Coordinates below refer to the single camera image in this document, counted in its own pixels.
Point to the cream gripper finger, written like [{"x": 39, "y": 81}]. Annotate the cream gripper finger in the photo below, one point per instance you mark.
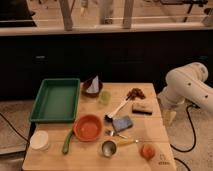
[{"x": 169, "y": 116}]

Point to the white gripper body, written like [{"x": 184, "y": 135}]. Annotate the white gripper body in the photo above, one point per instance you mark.
[{"x": 169, "y": 102}]

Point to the eraser with black base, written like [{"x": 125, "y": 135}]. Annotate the eraser with black base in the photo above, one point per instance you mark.
[{"x": 138, "y": 108}]

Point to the red bowl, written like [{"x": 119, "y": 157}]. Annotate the red bowl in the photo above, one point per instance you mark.
[{"x": 87, "y": 128}]

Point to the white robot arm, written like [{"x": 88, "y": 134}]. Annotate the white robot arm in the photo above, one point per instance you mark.
[{"x": 185, "y": 83}]

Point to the dark bowl with white cloth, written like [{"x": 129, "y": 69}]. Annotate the dark bowl with white cloth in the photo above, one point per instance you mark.
[{"x": 92, "y": 87}]

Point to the brown dried fruit cluster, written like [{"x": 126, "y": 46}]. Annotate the brown dried fruit cluster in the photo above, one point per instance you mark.
[{"x": 135, "y": 93}]

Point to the orange fruit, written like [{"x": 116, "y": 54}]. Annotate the orange fruit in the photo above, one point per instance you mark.
[{"x": 147, "y": 151}]

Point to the blue sponge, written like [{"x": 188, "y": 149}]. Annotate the blue sponge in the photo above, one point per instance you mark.
[{"x": 122, "y": 123}]

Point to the metal spoon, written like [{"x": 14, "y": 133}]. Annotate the metal spoon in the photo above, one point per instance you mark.
[{"x": 113, "y": 133}]

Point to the light green cup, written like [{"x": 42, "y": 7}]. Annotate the light green cup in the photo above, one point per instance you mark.
[{"x": 104, "y": 97}]

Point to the small metal cup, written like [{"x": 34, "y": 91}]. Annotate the small metal cup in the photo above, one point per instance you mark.
[{"x": 108, "y": 148}]

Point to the green cucumber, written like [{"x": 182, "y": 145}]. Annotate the green cucumber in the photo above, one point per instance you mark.
[{"x": 65, "y": 148}]

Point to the green plastic tray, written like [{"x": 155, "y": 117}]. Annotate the green plastic tray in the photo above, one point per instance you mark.
[{"x": 56, "y": 101}]

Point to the white round lid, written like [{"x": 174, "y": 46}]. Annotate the white round lid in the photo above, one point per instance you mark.
[{"x": 39, "y": 140}]

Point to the yellow handled utensil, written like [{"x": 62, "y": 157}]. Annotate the yellow handled utensil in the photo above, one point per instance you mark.
[{"x": 127, "y": 142}]

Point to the white handled dish brush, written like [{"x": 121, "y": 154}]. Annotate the white handled dish brush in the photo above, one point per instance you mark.
[{"x": 109, "y": 116}]

